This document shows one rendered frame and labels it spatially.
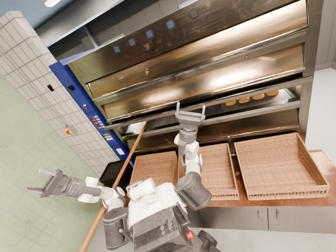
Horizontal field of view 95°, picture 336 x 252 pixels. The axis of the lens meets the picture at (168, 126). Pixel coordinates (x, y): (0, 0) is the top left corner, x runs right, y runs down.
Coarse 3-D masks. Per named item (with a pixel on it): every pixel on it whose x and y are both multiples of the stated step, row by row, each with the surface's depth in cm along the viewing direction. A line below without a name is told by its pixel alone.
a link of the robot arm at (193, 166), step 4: (200, 156) 100; (200, 160) 99; (184, 164) 100; (188, 164) 96; (192, 164) 95; (196, 164) 95; (200, 164) 98; (184, 168) 100; (188, 168) 91; (192, 168) 89; (196, 168) 90; (200, 168) 97
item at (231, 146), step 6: (288, 132) 148; (246, 138) 161; (252, 138) 159; (210, 144) 174; (228, 144) 168; (252, 144) 161; (168, 150) 192; (174, 150) 190; (222, 150) 172; (234, 150) 168; (156, 162) 202
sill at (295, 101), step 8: (264, 104) 137; (272, 104) 133; (280, 104) 131; (288, 104) 129; (296, 104) 128; (224, 112) 150; (232, 112) 145; (240, 112) 142; (248, 112) 140; (208, 120) 153; (152, 128) 177; (160, 128) 170; (168, 128) 168; (128, 136) 187
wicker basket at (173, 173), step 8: (160, 152) 189; (168, 152) 185; (136, 160) 200; (144, 160) 200; (152, 160) 197; (160, 160) 194; (168, 160) 190; (176, 160) 181; (136, 168) 196; (144, 168) 206; (160, 168) 198; (168, 168) 194; (176, 168) 177; (136, 176) 193; (144, 176) 204; (152, 176) 198; (160, 176) 194; (168, 176) 189; (176, 176) 173
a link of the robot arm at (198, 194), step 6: (198, 174) 84; (198, 180) 78; (192, 186) 73; (198, 186) 74; (186, 192) 75; (192, 192) 73; (198, 192) 73; (204, 192) 75; (192, 198) 75; (198, 198) 73; (204, 198) 74; (198, 204) 75
